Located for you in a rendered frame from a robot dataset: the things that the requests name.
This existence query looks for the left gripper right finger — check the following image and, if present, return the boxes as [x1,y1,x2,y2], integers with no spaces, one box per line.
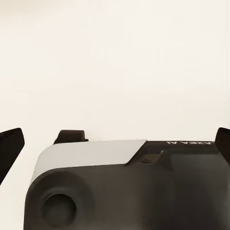
[215,127,230,166]

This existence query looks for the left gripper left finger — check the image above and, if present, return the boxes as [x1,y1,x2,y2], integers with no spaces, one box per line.
[0,127,25,185]

